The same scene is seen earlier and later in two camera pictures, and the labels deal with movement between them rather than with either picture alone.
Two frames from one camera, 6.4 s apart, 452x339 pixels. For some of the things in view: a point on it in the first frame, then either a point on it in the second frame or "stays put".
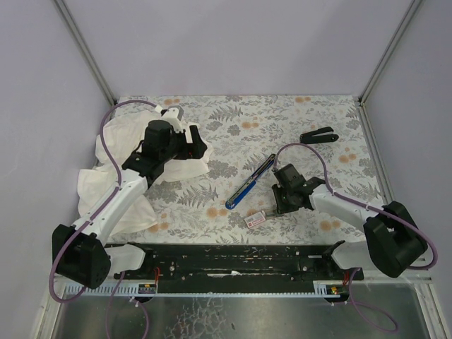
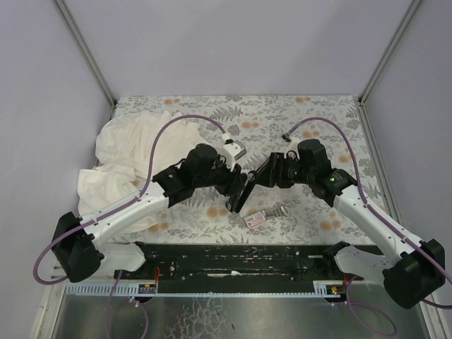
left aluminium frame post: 78,39 stays put
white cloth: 119,140 stays put
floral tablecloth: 323,136 stays put
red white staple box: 255,219 stays put
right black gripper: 279,199 to 274,169
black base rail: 236,268 stays put
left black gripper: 193,142 to 232,180
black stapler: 311,138 to 235,203
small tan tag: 271,212 stays put
